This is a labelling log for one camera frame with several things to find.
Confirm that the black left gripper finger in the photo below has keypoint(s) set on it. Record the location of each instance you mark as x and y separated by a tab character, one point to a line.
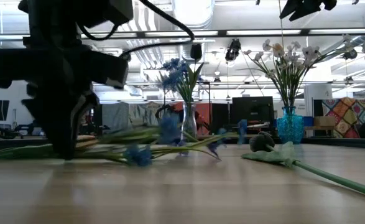
84	104
58	124

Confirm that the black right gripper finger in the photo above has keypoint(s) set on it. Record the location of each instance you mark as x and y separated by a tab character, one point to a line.
291	7
308	7

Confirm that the cream artificial tulip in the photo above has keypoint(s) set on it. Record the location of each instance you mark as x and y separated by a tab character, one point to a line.
261	141
278	49

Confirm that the white artificial flower spray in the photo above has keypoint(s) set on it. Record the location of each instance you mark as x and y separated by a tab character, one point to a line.
308	53
266	45

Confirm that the blue artificial flower spray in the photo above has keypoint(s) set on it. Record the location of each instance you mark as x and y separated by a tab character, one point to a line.
173	77
138	157

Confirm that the dark artificial tulip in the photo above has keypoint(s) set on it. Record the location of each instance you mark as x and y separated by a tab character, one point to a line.
196	51

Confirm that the clear glass vase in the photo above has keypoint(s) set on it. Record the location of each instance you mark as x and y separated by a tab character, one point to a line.
189	124

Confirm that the blue glass vase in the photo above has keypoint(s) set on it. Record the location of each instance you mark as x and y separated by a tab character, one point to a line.
290	127

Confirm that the white column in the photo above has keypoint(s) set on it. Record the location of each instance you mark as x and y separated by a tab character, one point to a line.
317	96

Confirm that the blue plastic bin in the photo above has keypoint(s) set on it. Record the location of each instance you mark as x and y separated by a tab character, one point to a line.
308	121

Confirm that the cardboard box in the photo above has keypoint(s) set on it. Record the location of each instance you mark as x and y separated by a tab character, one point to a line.
323	121

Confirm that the colourful patchwork quilt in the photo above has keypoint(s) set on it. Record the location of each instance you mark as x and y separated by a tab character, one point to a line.
347	118

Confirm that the orange partition panel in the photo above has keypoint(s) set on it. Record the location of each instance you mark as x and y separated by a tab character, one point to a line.
204	112

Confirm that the black ceiling camera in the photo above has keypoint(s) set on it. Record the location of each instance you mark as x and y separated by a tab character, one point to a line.
350	54

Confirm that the black overhead camera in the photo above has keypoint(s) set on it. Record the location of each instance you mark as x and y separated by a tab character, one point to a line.
233	49

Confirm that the silver ventilation duct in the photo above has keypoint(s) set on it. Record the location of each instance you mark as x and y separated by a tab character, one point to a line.
193	12

